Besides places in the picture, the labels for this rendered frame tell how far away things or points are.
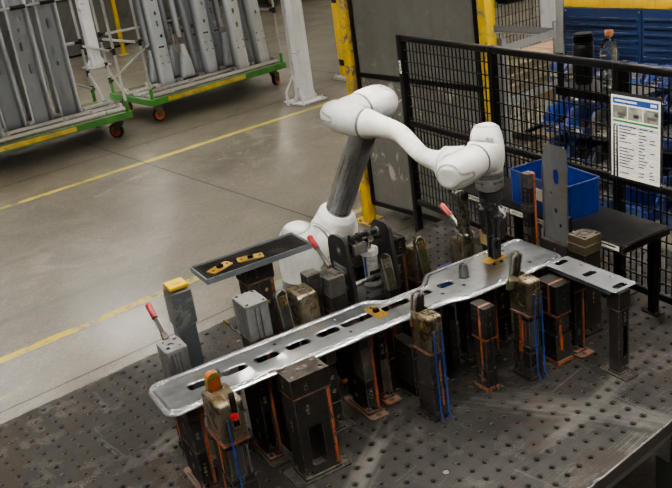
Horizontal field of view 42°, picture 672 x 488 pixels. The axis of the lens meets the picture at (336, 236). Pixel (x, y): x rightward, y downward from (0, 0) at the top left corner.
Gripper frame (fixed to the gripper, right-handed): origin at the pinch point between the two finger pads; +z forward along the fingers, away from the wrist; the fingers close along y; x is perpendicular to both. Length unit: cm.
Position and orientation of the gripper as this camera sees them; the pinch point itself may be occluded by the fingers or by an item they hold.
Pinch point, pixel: (494, 247)
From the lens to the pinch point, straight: 285.0
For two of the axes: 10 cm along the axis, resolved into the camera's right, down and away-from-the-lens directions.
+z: 1.3, 9.2, 3.8
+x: 8.5, -3.0, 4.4
